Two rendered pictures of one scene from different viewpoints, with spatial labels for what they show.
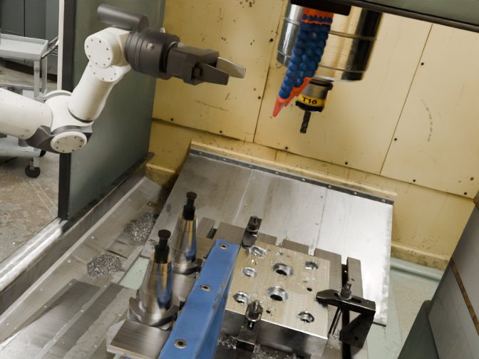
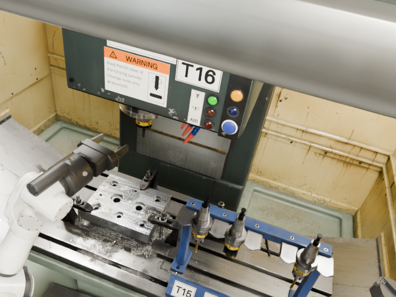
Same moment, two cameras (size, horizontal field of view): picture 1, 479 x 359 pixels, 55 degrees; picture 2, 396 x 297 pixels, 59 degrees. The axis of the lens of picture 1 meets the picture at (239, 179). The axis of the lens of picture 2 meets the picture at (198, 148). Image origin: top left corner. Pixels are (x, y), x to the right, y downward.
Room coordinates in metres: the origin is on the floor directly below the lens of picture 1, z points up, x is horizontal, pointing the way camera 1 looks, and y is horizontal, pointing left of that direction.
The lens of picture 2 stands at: (0.54, 0.80, 2.07)
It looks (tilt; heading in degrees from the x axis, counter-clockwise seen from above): 38 degrees down; 276
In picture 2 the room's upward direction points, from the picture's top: 10 degrees clockwise
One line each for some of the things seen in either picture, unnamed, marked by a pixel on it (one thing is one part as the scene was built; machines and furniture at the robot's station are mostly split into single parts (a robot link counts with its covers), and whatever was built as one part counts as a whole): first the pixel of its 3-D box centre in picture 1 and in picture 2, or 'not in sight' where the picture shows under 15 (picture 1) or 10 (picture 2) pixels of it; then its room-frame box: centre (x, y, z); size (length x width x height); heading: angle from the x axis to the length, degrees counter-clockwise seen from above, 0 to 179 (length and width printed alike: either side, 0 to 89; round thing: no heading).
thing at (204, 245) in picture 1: (191, 243); (185, 217); (0.62, 0.05, 1.21); 0.07 x 0.05 x 0.01; 83
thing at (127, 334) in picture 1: (136, 339); (253, 241); (0.40, 0.08, 1.21); 0.07 x 0.05 x 0.01; 83
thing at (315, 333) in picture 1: (277, 289); (127, 206); (0.88, -0.14, 0.97); 0.29 x 0.23 x 0.05; 173
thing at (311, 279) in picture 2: not in sight; (308, 281); (0.18, 0.05, 1.05); 0.10 x 0.05 x 0.30; 83
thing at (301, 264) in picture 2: not in sight; (306, 260); (0.24, 0.10, 1.21); 0.06 x 0.06 x 0.03
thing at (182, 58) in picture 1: (179, 58); (85, 163); (0.89, 0.16, 1.44); 0.13 x 0.12 x 0.10; 164
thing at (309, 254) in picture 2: not in sight; (312, 250); (0.24, 0.10, 1.26); 0.04 x 0.04 x 0.07
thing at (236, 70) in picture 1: (231, 68); (93, 140); (0.91, 0.06, 1.44); 0.06 x 0.02 x 0.03; 74
